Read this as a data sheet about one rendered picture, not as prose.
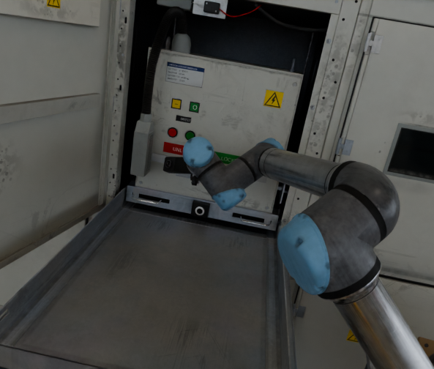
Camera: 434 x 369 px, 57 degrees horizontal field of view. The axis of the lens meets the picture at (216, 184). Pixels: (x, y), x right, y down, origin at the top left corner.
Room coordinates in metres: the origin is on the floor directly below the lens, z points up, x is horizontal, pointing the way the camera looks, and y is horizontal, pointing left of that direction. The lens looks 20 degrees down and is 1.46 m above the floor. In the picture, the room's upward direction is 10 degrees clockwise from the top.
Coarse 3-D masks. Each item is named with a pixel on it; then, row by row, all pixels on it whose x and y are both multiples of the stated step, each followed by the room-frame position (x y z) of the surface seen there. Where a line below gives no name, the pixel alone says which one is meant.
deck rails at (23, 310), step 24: (120, 192) 1.25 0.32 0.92; (96, 216) 1.05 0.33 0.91; (120, 216) 1.20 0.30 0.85; (72, 240) 0.90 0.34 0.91; (96, 240) 1.02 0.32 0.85; (48, 264) 0.78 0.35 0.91; (72, 264) 0.88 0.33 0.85; (24, 288) 0.68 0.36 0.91; (48, 288) 0.77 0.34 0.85; (0, 312) 0.60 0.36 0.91; (24, 312) 0.68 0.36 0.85; (0, 336) 0.60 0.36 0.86; (288, 336) 0.67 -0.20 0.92; (288, 360) 0.60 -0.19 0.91
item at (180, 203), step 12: (132, 192) 1.30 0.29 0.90; (144, 192) 1.29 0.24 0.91; (156, 192) 1.29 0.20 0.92; (156, 204) 1.29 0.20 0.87; (168, 204) 1.29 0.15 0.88; (180, 204) 1.28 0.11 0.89; (216, 204) 1.28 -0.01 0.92; (216, 216) 1.28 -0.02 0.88; (228, 216) 1.27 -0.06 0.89; (252, 216) 1.27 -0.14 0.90; (264, 216) 1.27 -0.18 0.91; (276, 216) 1.26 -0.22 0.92; (264, 228) 1.26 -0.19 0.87
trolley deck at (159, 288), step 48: (144, 240) 1.08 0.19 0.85; (192, 240) 1.13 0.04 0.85; (240, 240) 1.18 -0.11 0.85; (96, 288) 0.81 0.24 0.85; (144, 288) 0.84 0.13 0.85; (192, 288) 0.87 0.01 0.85; (240, 288) 0.91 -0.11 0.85; (288, 288) 0.95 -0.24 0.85; (48, 336) 0.63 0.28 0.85; (96, 336) 0.65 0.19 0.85; (144, 336) 0.68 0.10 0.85; (192, 336) 0.70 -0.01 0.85; (240, 336) 0.73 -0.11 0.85
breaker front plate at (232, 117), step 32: (160, 64) 1.31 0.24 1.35; (192, 64) 1.30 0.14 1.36; (224, 64) 1.29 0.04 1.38; (160, 96) 1.30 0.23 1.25; (192, 96) 1.30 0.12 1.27; (224, 96) 1.29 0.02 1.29; (256, 96) 1.28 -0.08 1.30; (288, 96) 1.28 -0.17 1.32; (160, 128) 1.30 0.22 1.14; (192, 128) 1.30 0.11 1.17; (224, 128) 1.29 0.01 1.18; (256, 128) 1.28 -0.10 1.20; (288, 128) 1.28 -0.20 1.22; (192, 192) 1.29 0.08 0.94; (256, 192) 1.28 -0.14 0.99
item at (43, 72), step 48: (0, 0) 0.84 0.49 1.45; (48, 0) 0.97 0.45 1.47; (96, 0) 1.15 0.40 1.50; (0, 48) 0.87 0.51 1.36; (48, 48) 1.02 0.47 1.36; (96, 48) 1.21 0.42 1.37; (0, 96) 0.87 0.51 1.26; (48, 96) 1.02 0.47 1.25; (96, 96) 1.20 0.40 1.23; (0, 144) 0.87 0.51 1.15; (48, 144) 1.02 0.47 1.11; (96, 144) 1.24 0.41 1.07; (0, 192) 0.86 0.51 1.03; (48, 192) 1.03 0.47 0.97; (96, 192) 1.26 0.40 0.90; (0, 240) 0.86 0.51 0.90; (48, 240) 0.99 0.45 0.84
